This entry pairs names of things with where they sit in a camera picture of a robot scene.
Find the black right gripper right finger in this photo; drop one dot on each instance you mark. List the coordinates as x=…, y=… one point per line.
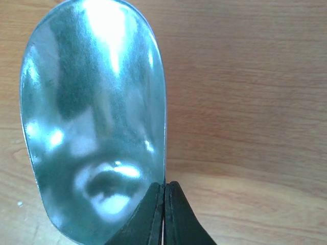
x=181, y=225

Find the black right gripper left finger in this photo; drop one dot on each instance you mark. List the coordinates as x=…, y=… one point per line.
x=145, y=225

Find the silver metal scoop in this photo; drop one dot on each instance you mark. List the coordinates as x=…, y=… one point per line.
x=94, y=112

